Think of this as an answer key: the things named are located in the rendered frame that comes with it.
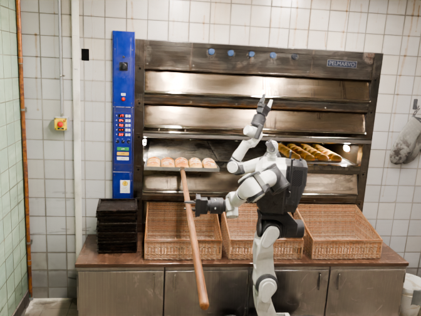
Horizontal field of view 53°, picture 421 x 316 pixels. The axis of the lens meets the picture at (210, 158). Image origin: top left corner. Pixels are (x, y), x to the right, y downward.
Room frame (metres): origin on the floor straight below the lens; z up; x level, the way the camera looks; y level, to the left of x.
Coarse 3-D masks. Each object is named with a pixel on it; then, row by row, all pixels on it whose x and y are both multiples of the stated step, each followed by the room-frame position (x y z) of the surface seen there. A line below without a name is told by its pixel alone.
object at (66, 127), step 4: (56, 116) 3.15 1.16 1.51; (56, 120) 3.10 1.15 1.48; (60, 120) 3.10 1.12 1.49; (68, 120) 3.14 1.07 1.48; (56, 124) 3.10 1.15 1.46; (64, 124) 3.10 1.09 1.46; (68, 124) 3.14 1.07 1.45; (56, 128) 3.10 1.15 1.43; (60, 128) 3.10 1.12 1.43; (64, 128) 3.10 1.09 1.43; (68, 128) 3.14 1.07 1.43
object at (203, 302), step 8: (184, 176) 2.72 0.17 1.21; (184, 184) 2.53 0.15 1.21; (184, 192) 2.38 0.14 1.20; (192, 216) 1.99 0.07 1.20; (192, 224) 1.87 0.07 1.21; (192, 232) 1.78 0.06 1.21; (192, 240) 1.69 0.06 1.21; (192, 248) 1.62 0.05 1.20; (200, 264) 1.48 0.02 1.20; (200, 272) 1.41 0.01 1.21; (200, 280) 1.35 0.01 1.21; (200, 288) 1.29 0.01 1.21; (200, 296) 1.25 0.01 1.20; (200, 304) 1.21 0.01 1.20; (208, 304) 1.21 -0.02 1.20
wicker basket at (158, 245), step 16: (160, 208) 3.22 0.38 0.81; (176, 208) 3.24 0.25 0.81; (160, 224) 3.18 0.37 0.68; (176, 224) 3.20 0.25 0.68; (208, 224) 3.23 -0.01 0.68; (144, 240) 2.76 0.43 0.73; (160, 240) 2.77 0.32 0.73; (176, 240) 2.78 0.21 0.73; (208, 240) 2.81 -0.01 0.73; (144, 256) 2.76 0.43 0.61; (160, 256) 2.78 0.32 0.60; (176, 256) 2.79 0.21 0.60; (192, 256) 2.81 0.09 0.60; (208, 256) 2.81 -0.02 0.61
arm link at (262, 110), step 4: (260, 104) 2.78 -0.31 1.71; (264, 104) 2.78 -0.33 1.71; (260, 108) 2.79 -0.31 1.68; (264, 108) 2.79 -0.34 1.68; (268, 108) 2.82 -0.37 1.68; (260, 112) 2.78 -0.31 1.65; (264, 112) 2.80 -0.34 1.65; (268, 112) 2.83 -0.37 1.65; (256, 116) 2.78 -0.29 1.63; (260, 116) 2.77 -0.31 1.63; (264, 116) 2.81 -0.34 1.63; (260, 120) 2.76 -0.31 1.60; (264, 120) 2.78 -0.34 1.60
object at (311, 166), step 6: (144, 162) 3.25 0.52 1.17; (216, 162) 3.32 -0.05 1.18; (222, 162) 3.33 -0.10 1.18; (312, 168) 3.41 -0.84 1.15; (318, 168) 3.42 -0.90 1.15; (324, 168) 3.42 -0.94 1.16; (330, 168) 3.43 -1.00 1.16; (336, 168) 3.44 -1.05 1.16; (342, 168) 3.44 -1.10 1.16; (348, 168) 3.45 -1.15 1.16; (354, 168) 3.46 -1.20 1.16
